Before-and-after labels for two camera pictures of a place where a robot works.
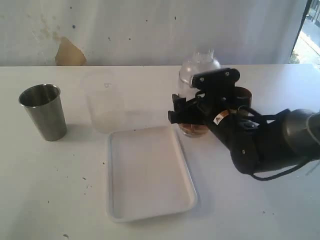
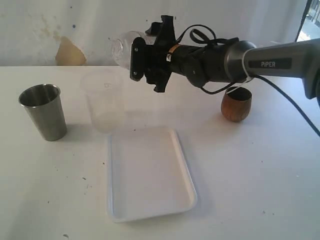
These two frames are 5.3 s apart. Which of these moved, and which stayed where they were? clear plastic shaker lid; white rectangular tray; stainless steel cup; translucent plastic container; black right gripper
Moved: clear plastic shaker lid; black right gripper
Stayed: stainless steel cup; translucent plastic container; white rectangular tray
